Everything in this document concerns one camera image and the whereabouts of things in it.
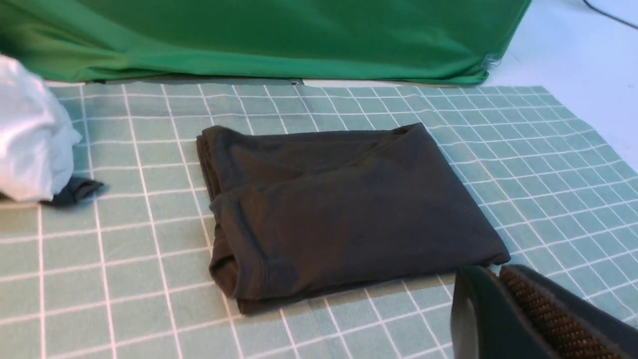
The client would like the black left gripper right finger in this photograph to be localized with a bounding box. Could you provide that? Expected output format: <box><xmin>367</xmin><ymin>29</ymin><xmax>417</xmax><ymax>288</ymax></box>
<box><xmin>499</xmin><ymin>264</ymin><xmax>637</xmax><ymax>359</ymax></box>

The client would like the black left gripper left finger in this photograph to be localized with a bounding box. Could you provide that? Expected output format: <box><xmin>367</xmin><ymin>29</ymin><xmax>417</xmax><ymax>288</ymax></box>
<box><xmin>450</xmin><ymin>266</ymin><xmax>560</xmax><ymax>359</ymax></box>

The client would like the dark gray long-sleeve top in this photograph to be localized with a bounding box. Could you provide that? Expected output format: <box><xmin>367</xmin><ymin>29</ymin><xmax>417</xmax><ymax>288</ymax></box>
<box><xmin>196</xmin><ymin>124</ymin><xmax>510</xmax><ymax>315</ymax></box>

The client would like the green backdrop cloth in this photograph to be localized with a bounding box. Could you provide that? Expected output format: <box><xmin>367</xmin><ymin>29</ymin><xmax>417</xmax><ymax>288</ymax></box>
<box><xmin>0</xmin><ymin>0</ymin><xmax>530</xmax><ymax>86</ymax></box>

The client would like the blue garment in pile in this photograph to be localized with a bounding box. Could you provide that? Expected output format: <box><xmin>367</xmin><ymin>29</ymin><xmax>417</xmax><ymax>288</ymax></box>
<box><xmin>39</xmin><ymin>177</ymin><xmax>105</xmax><ymax>207</ymax></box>

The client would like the white garment in pile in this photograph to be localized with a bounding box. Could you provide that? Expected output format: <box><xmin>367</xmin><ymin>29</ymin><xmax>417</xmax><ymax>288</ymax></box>
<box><xmin>0</xmin><ymin>55</ymin><xmax>82</xmax><ymax>202</ymax></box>

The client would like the black cable on floor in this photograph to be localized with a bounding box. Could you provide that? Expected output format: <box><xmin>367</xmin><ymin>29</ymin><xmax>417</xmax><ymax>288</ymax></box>
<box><xmin>582</xmin><ymin>0</ymin><xmax>638</xmax><ymax>29</ymax></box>

